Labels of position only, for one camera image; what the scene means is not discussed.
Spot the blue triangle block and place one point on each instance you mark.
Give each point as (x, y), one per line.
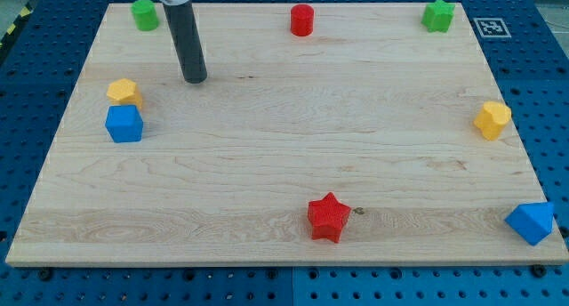
(533, 222)

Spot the green star block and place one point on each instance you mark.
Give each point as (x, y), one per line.
(438, 16)

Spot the yellow heart block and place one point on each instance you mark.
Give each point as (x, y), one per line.
(492, 119)

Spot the white fiducial marker tag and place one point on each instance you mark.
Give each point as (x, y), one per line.
(491, 27)

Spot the blue cube block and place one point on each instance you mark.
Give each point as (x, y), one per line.
(124, 123)

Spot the red cylinder block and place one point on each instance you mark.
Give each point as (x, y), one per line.
(302, 20)

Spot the wooden board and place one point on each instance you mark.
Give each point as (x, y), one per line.
(371, 107)

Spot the green cylinder block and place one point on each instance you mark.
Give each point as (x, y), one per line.
(144, 15)

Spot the yellow hexagon block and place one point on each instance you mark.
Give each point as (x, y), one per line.
(124, 91)

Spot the red star block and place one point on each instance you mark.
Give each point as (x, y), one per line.
(327, 217)

